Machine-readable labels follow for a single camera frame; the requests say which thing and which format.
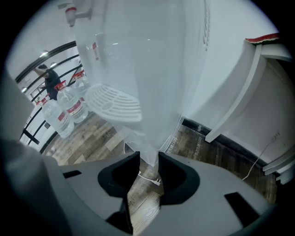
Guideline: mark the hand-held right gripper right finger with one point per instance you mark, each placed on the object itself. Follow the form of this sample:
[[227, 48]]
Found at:
[[207, 198]]

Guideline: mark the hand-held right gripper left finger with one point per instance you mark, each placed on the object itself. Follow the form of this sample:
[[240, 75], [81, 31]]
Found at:
[[92, 179]]

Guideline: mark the white water dispenser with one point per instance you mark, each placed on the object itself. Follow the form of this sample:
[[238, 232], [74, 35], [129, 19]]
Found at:
[[138, 69]]

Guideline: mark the clear water jug red cap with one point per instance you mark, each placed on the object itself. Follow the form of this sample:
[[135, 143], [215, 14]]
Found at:
[[73, 106], [81, 85], [57, 117]]

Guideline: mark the red table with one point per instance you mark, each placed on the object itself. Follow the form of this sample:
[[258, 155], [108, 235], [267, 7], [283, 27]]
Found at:
[[249, 96]]

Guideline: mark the black metal railing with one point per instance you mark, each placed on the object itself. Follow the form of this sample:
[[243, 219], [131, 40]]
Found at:
[[62, 48]]

